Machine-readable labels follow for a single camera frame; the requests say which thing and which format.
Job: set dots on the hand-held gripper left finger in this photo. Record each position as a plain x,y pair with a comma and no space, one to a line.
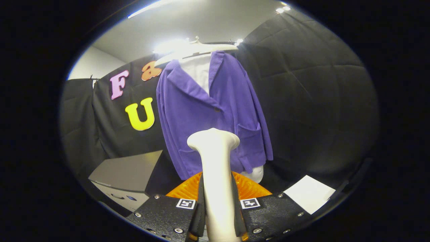
201,218

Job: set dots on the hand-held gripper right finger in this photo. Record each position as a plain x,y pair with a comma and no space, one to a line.
238,218

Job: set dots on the white garment steamer head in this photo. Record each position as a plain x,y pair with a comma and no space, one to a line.
215,164

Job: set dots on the purple jacket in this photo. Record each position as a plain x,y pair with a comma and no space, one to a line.
195,117

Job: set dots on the white shirt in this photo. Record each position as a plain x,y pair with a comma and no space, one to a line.
200,72

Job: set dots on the white paper sheet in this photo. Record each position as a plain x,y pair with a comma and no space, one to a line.
309,194

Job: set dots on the grey cabinet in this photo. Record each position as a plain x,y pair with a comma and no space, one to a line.
127,171

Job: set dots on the white plastic hanger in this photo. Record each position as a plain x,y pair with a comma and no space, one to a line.
201,48

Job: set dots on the large ceiling light panel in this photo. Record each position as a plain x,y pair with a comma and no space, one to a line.
151,6

